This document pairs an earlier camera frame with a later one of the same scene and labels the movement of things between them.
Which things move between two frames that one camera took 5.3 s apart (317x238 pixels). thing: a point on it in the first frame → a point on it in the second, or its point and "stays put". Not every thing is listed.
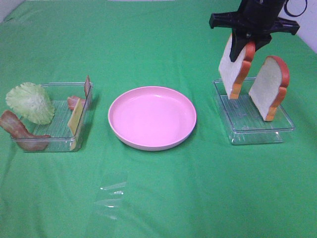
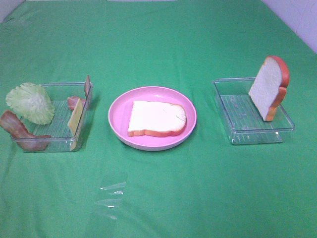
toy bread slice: [234, 73] → [158, 119]
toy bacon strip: [72, 101] stays put
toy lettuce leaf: [30, 101] stays put
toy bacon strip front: [25, 139] stays put
